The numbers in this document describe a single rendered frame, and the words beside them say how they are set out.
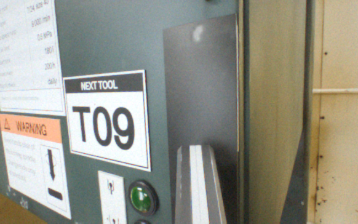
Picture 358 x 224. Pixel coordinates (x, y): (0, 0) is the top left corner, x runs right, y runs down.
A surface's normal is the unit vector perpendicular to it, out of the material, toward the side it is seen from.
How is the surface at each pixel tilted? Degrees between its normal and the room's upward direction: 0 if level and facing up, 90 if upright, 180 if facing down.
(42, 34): 90
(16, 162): 90
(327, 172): 90
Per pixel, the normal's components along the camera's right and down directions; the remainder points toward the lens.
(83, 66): -0.54, 0.13
